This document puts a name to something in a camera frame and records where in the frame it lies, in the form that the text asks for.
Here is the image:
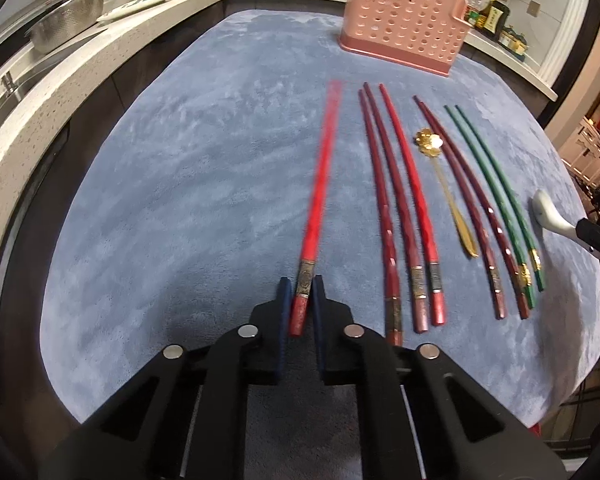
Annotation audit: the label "bright red chopstick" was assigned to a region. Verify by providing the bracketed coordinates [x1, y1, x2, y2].
[289, 80, 342, 337]

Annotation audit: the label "white ceramic spoon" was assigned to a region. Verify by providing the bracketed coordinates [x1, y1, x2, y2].
[531, 190, 584, 245]

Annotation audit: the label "green chopstick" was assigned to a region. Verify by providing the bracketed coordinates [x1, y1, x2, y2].
[443, 104, 537, 310]
[454, 104, 546, 293]

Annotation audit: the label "maroon chopstick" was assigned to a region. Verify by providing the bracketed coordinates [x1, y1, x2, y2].
[414, 96, 530, 320]
[414, 96, 507, 320]

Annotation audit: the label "dark red chopstick leftmost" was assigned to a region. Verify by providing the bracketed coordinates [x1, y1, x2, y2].
[358, 89, 403, 347]

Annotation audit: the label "dark red chopstick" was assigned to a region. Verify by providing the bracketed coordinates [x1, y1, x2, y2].
[363, 82, 429, 334]
[358, 89, 403, 347]

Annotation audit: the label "grey-blue fleece mat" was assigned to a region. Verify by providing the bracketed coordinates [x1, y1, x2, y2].
[41, 11, 584, 420]

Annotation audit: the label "gold flower-shaped spoon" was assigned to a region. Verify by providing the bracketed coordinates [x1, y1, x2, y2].
[414, 128, 479, 258]

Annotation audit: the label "green-lidded jars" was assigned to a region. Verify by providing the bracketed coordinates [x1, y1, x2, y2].
[498, 26, 528, 58]

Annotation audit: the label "dark soy sauce bottle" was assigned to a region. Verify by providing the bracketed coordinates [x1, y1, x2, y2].
[476, 0, 510, 41]

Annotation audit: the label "clear plastic oil bottle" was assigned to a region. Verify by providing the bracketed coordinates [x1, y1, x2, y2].
[465, 0, 489, 26]

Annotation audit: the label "pink perforated utensil holder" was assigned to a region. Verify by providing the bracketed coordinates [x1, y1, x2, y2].
[339, 0, 469, 76]

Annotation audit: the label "patterned ceramic plate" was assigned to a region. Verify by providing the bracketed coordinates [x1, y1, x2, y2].
[96, 0, 168, 23]

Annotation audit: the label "stainless steel sink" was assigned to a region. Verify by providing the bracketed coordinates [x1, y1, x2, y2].
[0, 41, 47, 129]

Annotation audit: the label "steel mixing bowl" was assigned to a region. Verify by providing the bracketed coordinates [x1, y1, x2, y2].
[26, 0, 104, 54]

